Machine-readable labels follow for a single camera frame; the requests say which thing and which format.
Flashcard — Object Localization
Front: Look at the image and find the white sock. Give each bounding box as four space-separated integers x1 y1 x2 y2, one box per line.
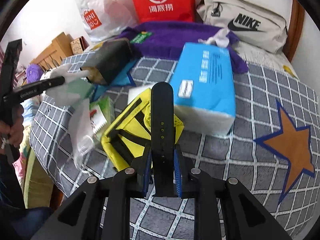
198 28 230 48

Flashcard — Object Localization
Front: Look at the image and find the purple plush toy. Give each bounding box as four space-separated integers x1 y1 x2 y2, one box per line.
25 64 44 84

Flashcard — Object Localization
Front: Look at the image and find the white Miniso plastic bag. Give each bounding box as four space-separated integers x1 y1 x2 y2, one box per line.
75 0 136 43

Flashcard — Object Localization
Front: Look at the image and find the translucent zip pouch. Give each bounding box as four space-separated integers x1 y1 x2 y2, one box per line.
68 99 95 170

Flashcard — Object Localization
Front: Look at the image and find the blue tissue pack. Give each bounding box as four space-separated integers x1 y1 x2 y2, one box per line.
170 42 236 137

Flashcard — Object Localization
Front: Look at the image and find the dark green tea tin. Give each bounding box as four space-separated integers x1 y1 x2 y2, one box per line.
80 38 134 86

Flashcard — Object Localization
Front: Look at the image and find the grey checked blanket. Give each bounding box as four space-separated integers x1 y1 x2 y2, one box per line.
30 57 319 239

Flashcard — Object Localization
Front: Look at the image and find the beige Nike bag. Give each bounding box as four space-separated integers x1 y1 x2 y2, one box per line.
197 0 287 54

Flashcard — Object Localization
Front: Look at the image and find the fruit print wet wipe packet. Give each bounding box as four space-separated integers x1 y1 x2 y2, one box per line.
90 105 107 134

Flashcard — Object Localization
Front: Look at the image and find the patterned gift box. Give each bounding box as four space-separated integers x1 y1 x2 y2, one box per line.
70 36 89 55

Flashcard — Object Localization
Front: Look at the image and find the wooden bed headboard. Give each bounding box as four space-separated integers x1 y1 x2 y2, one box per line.
30 32 73 71

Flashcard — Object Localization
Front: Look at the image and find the white foam sponge block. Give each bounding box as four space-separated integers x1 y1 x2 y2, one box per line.
127 85 152 105

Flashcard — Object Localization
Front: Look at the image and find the purple towel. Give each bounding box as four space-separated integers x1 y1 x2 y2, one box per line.
117 21 250 74

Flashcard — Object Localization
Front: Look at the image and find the person's left forearm sleeve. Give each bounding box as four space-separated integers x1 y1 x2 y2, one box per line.
1 154 53 239

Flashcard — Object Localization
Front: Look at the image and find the red Haidilao paper bag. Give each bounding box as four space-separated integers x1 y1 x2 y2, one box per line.
125 0 196 23

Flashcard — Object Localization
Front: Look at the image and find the brown wooden door frame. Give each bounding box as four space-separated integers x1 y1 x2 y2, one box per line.
283 0 305 62

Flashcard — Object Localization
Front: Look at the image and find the white glove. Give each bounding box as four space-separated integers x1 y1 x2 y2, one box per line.
40 63 94 107

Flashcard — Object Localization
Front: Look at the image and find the person's left hand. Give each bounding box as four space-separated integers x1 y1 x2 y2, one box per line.
1 105 24 148

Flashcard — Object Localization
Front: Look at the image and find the yellow black mesh pouch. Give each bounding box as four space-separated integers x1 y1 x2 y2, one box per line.
100 81 185 198

